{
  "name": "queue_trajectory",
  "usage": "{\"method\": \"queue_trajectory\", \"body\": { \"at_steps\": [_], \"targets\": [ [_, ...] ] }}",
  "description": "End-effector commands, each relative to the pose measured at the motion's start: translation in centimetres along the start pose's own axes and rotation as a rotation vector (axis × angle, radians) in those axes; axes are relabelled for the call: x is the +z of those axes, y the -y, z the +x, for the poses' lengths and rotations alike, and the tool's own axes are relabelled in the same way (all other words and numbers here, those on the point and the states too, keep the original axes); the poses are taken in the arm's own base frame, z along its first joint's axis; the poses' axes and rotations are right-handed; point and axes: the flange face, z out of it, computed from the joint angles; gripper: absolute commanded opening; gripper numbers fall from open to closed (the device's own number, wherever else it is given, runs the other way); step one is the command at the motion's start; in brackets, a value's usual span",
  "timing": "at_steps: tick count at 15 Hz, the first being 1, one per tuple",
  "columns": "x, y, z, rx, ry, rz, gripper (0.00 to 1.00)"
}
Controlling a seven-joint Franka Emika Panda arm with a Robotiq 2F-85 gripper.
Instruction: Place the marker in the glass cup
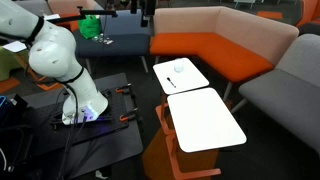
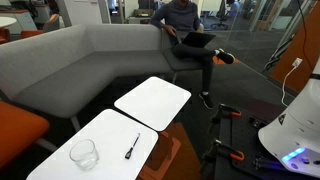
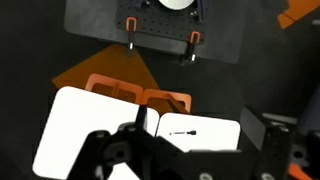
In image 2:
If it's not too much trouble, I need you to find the black and white marker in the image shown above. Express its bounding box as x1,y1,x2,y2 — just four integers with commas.
124,132,141,160

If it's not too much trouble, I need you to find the clear glass cup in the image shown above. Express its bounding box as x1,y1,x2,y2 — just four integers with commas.
69,139,100,172

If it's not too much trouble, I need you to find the white rounded square side table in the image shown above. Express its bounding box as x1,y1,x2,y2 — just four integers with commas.
26,108,159,180
113,76,192,132

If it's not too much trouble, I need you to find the black laptop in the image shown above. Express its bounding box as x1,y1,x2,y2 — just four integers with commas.
181,31,217,49

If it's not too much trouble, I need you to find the seated person in dark clothes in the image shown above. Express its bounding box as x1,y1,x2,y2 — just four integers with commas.
150,0,236,110

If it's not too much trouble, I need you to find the grey corner sofa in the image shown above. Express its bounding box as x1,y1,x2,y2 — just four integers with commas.
0,23,214,122

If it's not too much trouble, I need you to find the black robot mounting board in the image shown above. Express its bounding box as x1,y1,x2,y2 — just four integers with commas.
214,108,320,180

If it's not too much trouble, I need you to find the black office swivel chair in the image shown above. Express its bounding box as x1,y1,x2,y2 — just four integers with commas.
210,0,235,30

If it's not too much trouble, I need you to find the small orange lounge chair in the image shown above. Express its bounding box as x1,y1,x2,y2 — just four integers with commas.
20,29,45,40

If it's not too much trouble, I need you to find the orange upholstered chair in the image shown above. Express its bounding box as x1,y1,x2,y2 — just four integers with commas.
0,101,51,170

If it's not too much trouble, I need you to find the round white table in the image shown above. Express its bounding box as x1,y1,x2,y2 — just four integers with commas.
0,16,18,30

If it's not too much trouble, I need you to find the orange table pedestal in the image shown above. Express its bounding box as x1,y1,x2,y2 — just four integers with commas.
138,122,183,180

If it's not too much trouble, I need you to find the black clamp with orange handle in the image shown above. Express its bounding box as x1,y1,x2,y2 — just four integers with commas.
210,103,242,126
203,139,245,165

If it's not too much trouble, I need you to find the white power adapter with cable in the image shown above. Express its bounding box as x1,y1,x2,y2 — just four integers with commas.
281,57,304,108

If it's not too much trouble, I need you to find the thin black hanging cable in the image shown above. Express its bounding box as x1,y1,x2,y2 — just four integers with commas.
296,0,315,72

